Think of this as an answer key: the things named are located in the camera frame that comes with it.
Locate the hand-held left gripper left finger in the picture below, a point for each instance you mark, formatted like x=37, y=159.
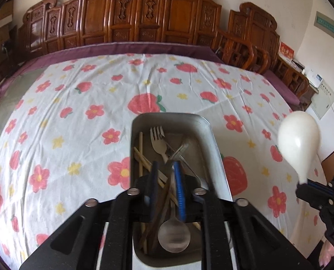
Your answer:
x=154, y=180

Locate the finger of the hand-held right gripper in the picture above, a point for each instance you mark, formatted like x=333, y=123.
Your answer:
x=321, y=182
x=310, y=195

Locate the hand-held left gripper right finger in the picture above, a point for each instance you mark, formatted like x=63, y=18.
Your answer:
x=179, y=191

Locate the light wooden chopstick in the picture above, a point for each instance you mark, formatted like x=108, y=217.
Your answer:
x=141, y=152
x=147, y=161

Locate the cream plastic fork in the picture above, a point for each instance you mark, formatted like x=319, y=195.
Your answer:
x=158, y=146

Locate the metal spoon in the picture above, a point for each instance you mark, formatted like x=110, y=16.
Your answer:
x=174, y=236

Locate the metal tray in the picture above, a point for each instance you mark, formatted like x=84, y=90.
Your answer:
x=212, y=157

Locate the large cream plastic spoon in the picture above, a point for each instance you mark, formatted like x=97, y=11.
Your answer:
x=297, y=137

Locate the person's right hand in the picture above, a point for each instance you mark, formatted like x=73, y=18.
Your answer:
x=327, y=254

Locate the wooden side cabinet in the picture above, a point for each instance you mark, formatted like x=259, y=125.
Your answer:
x=306, y=95

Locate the floral tablecloth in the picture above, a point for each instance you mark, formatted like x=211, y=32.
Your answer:
x=71, y=135

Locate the red calendar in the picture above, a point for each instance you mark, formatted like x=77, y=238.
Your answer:
x=286, y=52

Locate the purple cloth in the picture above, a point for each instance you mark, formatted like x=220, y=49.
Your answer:
x=127, y=47

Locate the wooden armchair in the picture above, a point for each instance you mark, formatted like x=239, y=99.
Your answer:
x=240, y=50

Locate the long carved wooden bench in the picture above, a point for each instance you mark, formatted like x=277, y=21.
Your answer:
x=127, y=14

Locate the carved wooden bench back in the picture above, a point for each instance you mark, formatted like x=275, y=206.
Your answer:
x=257, y=25

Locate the cardboard box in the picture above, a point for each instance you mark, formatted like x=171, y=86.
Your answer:
x=4, y=11

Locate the white wall panel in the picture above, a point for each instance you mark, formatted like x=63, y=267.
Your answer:
x=324, y=102

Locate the white wall device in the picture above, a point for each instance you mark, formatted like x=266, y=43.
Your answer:
x=315, y=80

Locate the green framed wall panel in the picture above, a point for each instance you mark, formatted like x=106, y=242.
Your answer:
x=328, y=26

